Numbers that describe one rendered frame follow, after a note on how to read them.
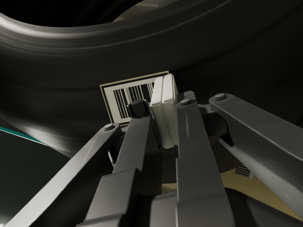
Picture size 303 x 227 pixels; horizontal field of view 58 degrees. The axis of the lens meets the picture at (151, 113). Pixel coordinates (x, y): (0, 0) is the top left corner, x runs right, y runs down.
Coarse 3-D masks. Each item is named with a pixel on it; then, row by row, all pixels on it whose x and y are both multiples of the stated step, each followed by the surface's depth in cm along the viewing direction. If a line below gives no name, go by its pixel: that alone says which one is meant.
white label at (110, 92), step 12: (168, 72) 22; (108, 84) 23; (120, 84) 23; (132, 84) 23; (144, 84) 23; (108, 96) 23; (120, 96) 23; (132, 96) 23; (144, 96) 23; (108, 108) 24; (120, 108) 24; (120, 120) 24
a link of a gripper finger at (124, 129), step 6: (150, 102) 19; (150, 108) 18; (156, 126) 16; (156, 132) 16; (120, 138) 15; (156, 138) 16; (114, 144) 15; (120, 144) 15; (114, 150) 15; (114, 156) 15; (114, 162) 15
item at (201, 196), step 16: (176, 112) 14; (192, 112) 14; (192, 128) 12; (192, 144) 10; (208, 144) 10; (176, 160) 9; (192, 160) 8; (208, 160) 8; (176, 176) 8; (192, 176) 8; (208, 176) 7; (192, 192) 7; (208, 192) 7; (224, 192) 6; (176, 208) 6; (192, 208) 6; (208, 208) 6; (224, 208) 6; (176, 224) 6; (192, 224) 6; (208, 224) 5; (224, 224) 5
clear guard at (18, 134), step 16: (0, 128) 110; (0, 144) 107; (16, 144) 105; (32, 144) 103; (0, 160) 104; (16, 160) 102; (32, 160) 100; (48, 160) 98; (64, 160) 96; (0, 176) 101; (16, 176) 99; (32, 176) 97; (48, 176) 95; (0, 192) 98; (16, 192) 96; (32, 192) 94; (0, 208) 95; (16, 208) 93; (0, 224) 92
